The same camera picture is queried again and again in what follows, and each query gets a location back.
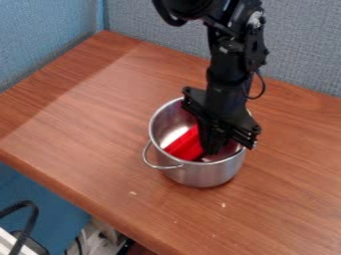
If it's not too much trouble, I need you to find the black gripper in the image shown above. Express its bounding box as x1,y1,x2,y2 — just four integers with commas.
180,78,261,154

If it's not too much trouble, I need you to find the red block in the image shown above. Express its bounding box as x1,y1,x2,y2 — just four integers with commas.
164,126,203,161

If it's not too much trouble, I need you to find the stainless steel pot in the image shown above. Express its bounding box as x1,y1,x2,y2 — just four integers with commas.
143,98,246,188

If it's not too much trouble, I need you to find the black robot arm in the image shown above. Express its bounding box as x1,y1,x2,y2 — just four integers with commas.
152,0,269,154

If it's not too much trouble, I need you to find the white power strip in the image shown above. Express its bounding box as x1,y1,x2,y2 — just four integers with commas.
63,218,128,255

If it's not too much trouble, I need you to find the grey white device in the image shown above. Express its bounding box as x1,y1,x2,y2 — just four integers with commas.
0,228,49,255

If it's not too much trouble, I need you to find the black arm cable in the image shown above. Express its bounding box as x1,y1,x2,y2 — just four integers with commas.
241,68,267,100

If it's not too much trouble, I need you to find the black cable loop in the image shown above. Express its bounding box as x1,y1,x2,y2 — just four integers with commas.
0,199,40,255

